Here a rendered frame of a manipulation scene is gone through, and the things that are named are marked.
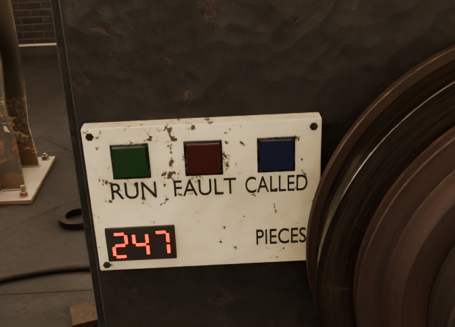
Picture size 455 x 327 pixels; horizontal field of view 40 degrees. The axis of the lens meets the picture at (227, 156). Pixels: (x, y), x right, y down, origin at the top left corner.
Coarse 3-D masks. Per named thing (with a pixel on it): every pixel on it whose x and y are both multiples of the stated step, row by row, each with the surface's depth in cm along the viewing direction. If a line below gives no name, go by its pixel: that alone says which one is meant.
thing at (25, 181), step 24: (0, 0) 325; (0, 24) 330; (0, 48) 335; (0, 72) 309; (0, 96) 313; (24, 96) 345; (0, 120) 319; (24, 120) 350; (0, 144) 325; (24, 144) 357; (0, 168) 330; (24, 168) 361; (48, 168) 360; (0, 192) 332; (24, 192) 326
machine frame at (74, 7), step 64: (64, 0) 64; (128, 0) 64; (192, 0) 64; (256, 0) 65; (320, 0) 65; (384, 0) 65; (448, 0) 65; (64, 64) 75; (128, 64) 67; (192, 64) 67; (256, 64) 67; (320, 64) 68; (384, 64) 68; (128, 320) 80; (192, 320) 80; (256, 320) 81
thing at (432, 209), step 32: (416, 160) 55; (448, 160) 54; (416, 192) 55; (448, 192) 54; (384, 224) 56; (416, 224) 55; (448, 224) 54; (384, 256) 57; (416, 256) 55; (384, 288) 59; (416, 288) 56; (384, 320) 60; (416, 320) 58
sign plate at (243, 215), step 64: (128, 128) 68; (192, 128) 68; (256, 128) 68; (320, 128) 68; (128, 192) 71; (192, 192) 71; (256, 192) 71; (128, 256) 74; (192, 256) 74; (256, 256) 74
